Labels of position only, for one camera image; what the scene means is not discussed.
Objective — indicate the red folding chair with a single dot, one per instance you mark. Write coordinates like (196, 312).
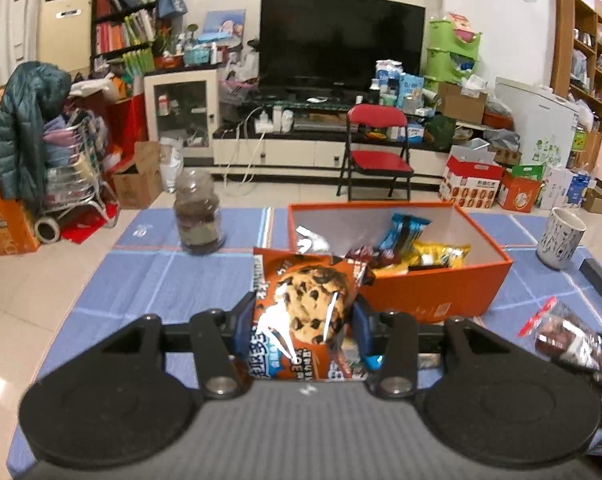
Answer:
(376, 160)

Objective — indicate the white cat-print mug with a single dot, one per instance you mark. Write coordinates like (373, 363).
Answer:
(558, 240)

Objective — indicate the white plastic bag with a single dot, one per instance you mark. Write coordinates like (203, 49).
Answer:
(171, 170)

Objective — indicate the blue picture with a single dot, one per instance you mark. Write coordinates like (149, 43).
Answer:
(226, 25)

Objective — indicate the silver snack packet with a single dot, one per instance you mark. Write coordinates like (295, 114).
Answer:
(313, 245)

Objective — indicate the light wooden shelf unit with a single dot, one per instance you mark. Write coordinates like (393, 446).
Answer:
(563, 35)

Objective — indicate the white blue carton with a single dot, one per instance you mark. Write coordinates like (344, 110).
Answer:
(561, 185)

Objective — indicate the orange cardboard box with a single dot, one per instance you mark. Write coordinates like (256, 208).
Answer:
(431, 295)

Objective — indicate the orange cookie packet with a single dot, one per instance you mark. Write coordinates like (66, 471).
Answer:
(311, 300)

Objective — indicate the blue cookie packet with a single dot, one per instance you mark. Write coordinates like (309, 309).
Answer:
(403, 235)

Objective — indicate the black white television stand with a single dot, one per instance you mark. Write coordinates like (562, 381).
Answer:
(291, 152)

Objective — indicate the light blue carton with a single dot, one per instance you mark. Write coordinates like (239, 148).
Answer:
(411, 90)

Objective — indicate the orange green carton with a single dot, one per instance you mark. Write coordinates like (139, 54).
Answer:
(518, 195)

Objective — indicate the tape roll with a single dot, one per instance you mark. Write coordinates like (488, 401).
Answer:
(37, 230)

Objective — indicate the black television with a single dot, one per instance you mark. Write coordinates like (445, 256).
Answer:
(341, 40)

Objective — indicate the metal folding cart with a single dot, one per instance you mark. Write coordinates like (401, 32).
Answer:
(81, 170)

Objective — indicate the open brown cardboard box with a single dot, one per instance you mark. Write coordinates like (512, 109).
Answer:
(138, 185)

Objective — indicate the white standing air conditioner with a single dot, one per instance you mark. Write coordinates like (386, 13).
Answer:
(66, 30)

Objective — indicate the dark wooden bookshelf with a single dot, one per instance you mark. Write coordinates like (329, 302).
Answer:
(126, 35)

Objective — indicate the dark green bag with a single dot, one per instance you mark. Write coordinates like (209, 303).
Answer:
(441, 132)

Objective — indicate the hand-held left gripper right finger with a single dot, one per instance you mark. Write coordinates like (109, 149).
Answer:
(362, 330)

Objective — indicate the red white carton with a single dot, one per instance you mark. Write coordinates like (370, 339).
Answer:
(468, 185)

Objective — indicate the small brown cardboard box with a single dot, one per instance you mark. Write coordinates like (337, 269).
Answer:
(596, 202)

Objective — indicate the dark green puffer jacket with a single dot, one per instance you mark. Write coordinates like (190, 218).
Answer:
(23, 125)

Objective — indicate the dark grey block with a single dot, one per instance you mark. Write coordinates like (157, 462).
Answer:
(601, 282)

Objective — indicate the dark red snack packet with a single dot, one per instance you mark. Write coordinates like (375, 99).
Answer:
(368, 256)

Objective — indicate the white glass-door cabinet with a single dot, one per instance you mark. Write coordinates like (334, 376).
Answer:
(181, 110)

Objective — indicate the green plastic rack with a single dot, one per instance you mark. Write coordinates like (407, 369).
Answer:
(443, 60)

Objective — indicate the orange printed carton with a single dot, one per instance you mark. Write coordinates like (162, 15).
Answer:
(11, 225)

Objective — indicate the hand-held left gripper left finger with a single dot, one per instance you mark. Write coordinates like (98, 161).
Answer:
(243, 330)

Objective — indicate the clear packet red seal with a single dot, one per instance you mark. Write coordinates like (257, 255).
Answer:
(566, 340)

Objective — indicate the blue checked tablecloth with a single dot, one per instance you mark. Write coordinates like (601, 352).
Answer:
(146, 280)

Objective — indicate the glass jar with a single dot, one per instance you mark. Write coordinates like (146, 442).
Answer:
(198, 220)

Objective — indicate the yellow snack packet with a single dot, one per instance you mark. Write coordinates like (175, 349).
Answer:
(446, 255)

